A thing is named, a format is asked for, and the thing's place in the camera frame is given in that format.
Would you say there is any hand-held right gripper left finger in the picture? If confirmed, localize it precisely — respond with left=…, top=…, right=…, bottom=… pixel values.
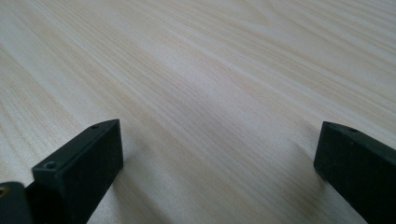
left=25, top=119, right=124, bottom=224

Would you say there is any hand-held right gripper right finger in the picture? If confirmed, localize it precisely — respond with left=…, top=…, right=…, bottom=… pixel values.
left=313, top=120, right=396, bottom=224

